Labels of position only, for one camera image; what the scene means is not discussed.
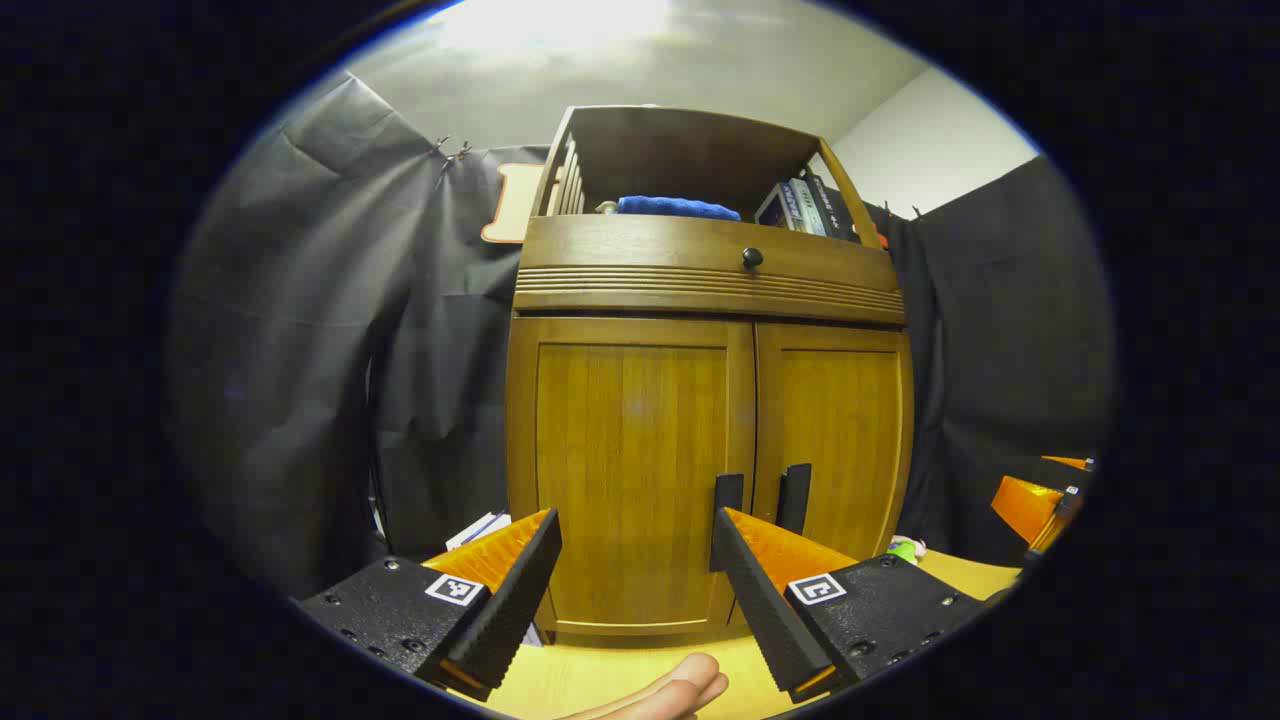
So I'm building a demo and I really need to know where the wooden shoe cabinet door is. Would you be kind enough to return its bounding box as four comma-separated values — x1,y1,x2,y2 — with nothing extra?
507,315,758,638
738,322,914,629

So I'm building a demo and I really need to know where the blue folded towel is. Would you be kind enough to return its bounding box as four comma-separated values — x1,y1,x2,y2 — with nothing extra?
615,195,742,222

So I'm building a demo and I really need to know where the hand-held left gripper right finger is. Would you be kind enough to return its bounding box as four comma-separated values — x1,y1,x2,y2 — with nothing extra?
710,506,991,704

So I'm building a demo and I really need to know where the blue white cover book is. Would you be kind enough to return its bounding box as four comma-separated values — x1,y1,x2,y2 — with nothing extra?
755,183,801,231

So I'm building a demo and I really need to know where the black bar door handle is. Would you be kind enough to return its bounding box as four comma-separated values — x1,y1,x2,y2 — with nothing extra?
710,473,746,573
777,463,813,538

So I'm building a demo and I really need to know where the black backdrop cloth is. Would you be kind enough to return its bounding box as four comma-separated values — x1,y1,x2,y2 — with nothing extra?
170,70,926,601
905,155,1116,569

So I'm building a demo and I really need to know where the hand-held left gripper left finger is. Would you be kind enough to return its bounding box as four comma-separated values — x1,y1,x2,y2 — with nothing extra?
300,507,563,703

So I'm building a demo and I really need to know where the wooden double-door shoe cabinet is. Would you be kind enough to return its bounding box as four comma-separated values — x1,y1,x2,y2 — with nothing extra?
505,103,916,641

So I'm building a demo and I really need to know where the pale striped spine book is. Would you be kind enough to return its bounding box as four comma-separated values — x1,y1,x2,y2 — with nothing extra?
790,178,827,237

